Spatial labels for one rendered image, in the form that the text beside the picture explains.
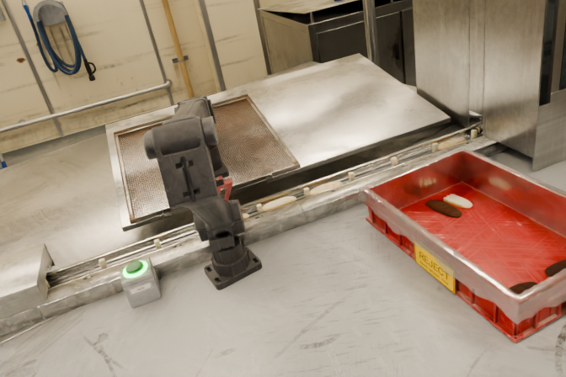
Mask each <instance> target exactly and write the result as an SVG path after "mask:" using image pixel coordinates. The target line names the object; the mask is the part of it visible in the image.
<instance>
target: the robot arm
mask: <svg viewBox="0 0 566 377"><path fill-rule="evenodd" d="M177 105H178V106H177V107H175V108H174V112H175V115H174V116H173V118H172V119H169V120H167V121H165V122H163V124H162V125H160V126H156V127H152V129H151V130H148V131H147V133H146V134H145V135H144V136H143V137H142V139H143V141H142V142H143V145H144V149H145V153H146V154H147V158H148V159H149V160H152V159H156V158H157V160H158V166H159V169H160V173H161V176H162V179H163V185H164V188H165V192H166V195H167V199H168V204H169V207H171V208H172V209H176V208H178V207H181V206H182V207H185V208H189V209H190V210H192V211H193V212H194V213H193V216H194V222H195V229H196V230H197V231H198V233H199V236H200V239H201V241H202V242H205V241H209V243H210V246H211V250H212V253H213V255H212V258H211V262H212V263H211V264H209V265H207V266H205V267H204V270H205V273H206V276H207V277H208V279H209V280H210V281H211V282H212V283H213V285H214V286H215V287H216V289H217V290H222V289H225V288H226V287H228V286H229V285H231V284H234V283H236V282H238V281H239V280H240V279H243V278H245V277H247V276H249V275H250V274H252V273H254V272H256V271H258V270H260V269H261V268H262V267H263V266H262V263H261V260H260V259H259V258H258V257H257V256H256V255H255V254H254V253H253V252H252V251H251V250H250V249H249V248H248V247H245V246H243V245H242V243H241V239H240V236H236V235H237V234H240V233H241V232H244V231H245V225H244V221H243V214H242V211H241V207H240V204H239V201H238V199H236V200H229V195H230V193H231V189H232V180H231V179H228V180H225V181H223V180H222V179H223V178H225V177H228V176H229V175H230V174H229V171H228V169H227V167H226V165H225V164H224V162H223V161H222V159H221V155H220V152H219V148H218V146H217V145H218V134H217V133H216V127H215V123H216V116H215V114H214V110H213V108H212V104H211V99H208V98H207V96H206V95H203V96H199V97H195V98H188V99H185V100H180V101H178V102H177ZM187 162H188V164H189V166H188V165H187ZM182 163H183V164H182ZM183 165H184V167H183ZM215 178H217V181H216V179H215ZM223 188H225V189H226V193H225V198H224V200H223V198H222V197H221V195H220V193H221V189H223ZM228 200H229V201H228Z"/></svg>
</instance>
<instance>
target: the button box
mask: <svg viewBox="0 0 566 377"><path fill-rule="evenodd" d="M138 261H144V262H146V263H147V269H146V271H145V272H144V273H142V274H141V275H139V276H136V277H134V278H127V277H125V276H124V274H123V271H124V269H125V267H126V266H127V265H128V264H129V263H128V264H126V265H124V266H121V267H120V280H121V286H122V288H123V290H124V291H125V295H126V297H127V299H128V301H129V303H130V305H131V308H132V309H133V308H136V307H138V306H140V305H145V304H146V303H149V302H151V301H154V300H157V299H160V298H162V295H161V290H160V285H159V281H158V280H159V279H161V277H160V274H159V272H158V270H157V269H155V270H154V267H153V265H152V261H151V259H150V258H149V257H147V258H143V259H140V260H138Z"/></svg>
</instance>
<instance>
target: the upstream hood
mask: <svg viewBox="0 0 566 377"><path fill-rule="evenodd" d="M53 266H55V264H54V262H53V260H52V258H51V255H50V254H49V252H48V251H47V247H46V245H45V243H42V244H40V245H37V246H34V247H29V248H26V249H24V250H21V251H18V252H14V253H11V254H8V255H6V256H3V257H0V320H2V319H4V318H6V317H9V316H13V315H15V314H18V313H20V312H23V311H26V310H29V309H32V308H35V307H36V306H39V305H44V304H46V298H47V292H48V287H47V285H46V284H45V278H46V273H47V269H48V268H49V269H50V270H51V267H53Z"/></svg>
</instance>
